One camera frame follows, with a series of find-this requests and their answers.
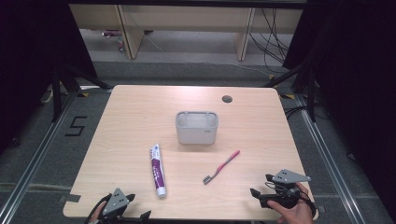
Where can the black curtain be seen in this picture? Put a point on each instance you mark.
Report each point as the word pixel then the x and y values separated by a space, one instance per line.
pixel 358 62
pixel 31 46

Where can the white and purple toothpaste tube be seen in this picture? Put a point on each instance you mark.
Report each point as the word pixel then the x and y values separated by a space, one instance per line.
pixel 158 171

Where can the aluminium floor rail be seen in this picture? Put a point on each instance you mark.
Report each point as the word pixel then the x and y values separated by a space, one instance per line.
pixel 34 161
pixel 330 168

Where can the person's left hand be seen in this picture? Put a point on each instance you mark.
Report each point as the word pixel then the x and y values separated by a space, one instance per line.
pixel 97 214

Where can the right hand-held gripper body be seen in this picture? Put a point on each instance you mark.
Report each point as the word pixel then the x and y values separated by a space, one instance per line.
pixel 288 176

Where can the black metal stand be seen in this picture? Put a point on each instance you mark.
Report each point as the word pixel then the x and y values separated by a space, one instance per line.
pixel 311 93
pixel 56 93

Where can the grey round table grommet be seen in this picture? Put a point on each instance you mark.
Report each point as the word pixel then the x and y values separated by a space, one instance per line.
pixel 227 99

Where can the beige wooden desk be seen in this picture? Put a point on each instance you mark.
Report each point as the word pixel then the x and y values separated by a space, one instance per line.
pixel 186 15

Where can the person's right hand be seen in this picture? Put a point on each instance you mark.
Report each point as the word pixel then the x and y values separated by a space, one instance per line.
pixel 297 214

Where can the yellow and black tape piece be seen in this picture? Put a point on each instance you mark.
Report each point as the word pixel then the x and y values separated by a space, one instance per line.
pixel 83 94
pixel 288 96

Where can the red item on floor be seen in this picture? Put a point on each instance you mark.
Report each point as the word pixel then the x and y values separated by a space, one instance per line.
pixel 112 33

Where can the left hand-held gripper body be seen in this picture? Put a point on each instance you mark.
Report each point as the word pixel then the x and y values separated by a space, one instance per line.
pixel 115 200

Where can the grey plastic holder box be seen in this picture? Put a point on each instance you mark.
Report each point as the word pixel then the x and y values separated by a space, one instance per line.
pixel 196 133

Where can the grey tape strip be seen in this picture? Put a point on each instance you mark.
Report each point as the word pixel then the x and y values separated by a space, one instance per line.
pixel 70 198
pixel 320 209

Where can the pink toothbrush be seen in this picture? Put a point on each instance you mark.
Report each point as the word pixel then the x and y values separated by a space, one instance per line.
pixel 221 167

